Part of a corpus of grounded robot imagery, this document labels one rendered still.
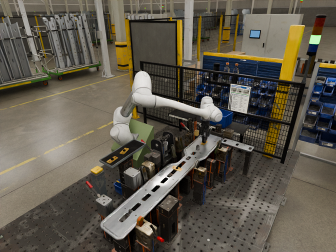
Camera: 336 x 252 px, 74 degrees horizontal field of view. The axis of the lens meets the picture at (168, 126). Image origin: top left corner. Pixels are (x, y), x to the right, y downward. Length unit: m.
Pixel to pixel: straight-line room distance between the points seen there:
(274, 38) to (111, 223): 7.57
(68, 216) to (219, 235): 1.16
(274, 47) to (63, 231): 7.63
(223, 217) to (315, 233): 1.38
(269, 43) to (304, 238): 6.43
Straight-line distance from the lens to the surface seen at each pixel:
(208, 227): 1.83
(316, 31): 2.21
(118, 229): 1.46
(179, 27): 3.85
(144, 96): 1.76
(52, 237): 1.95
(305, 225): 3.09
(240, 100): 2.46
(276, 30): 8.25
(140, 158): 2.32
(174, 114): 2.66
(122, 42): 9.33
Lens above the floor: 2.12
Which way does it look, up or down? 27 degrees down
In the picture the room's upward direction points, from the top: 1 degrees counter-clockwise
